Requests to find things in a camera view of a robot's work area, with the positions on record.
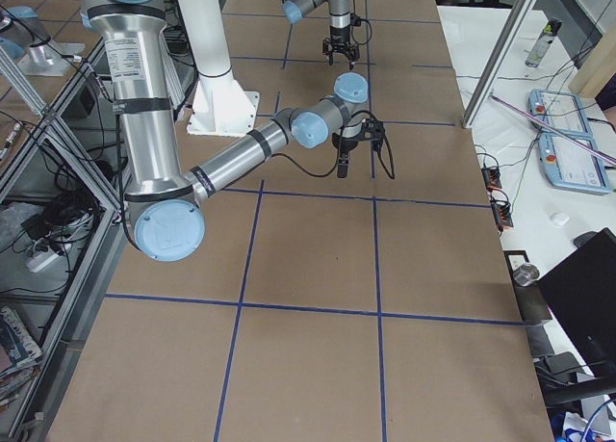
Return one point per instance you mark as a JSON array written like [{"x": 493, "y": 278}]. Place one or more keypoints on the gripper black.
[
  {"x": 339, "y": 43},
  {"x": 346, "y": 145}
]

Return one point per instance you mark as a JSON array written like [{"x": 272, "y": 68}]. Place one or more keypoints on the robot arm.
[
  {"x": 342, "y": 19},
  {"x": 174, "y": 168}
]

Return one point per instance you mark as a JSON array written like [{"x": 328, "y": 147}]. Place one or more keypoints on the brown paper table cover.
[{"x": 326, "y": 309}]

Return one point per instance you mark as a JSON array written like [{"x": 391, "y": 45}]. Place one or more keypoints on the clear spray bottle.
[{"x": 541, "y": 46}]

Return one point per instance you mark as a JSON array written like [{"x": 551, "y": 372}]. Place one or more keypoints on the metal cup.
[{"x": 525, "y": 275}]

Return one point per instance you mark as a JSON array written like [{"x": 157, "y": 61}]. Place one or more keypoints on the lower teach pendant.
[{"x": 571, "y": 168}]

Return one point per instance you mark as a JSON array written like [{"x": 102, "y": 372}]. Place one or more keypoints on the teach pendant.
[
  {"x": 571, "y": 168},
  {"x": 561, "y": 110}
]

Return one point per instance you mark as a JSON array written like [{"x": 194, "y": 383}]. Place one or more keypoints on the upper teach pendant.
[{"x": 561, "y": 110}]

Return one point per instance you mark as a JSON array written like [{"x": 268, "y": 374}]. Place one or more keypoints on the black laptop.
[{"x": 580, "y": 292}]

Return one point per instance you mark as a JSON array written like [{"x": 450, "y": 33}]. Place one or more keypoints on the stack of cloth books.
[{"x": 20, "y": 356}]

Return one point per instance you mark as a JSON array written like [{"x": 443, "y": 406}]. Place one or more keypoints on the white camera mast pedestal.
[{"x": 221, "y": 107}]

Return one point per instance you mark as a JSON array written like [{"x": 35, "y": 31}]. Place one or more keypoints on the aluminium frame post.
[{"x": 488, "y": 78}]

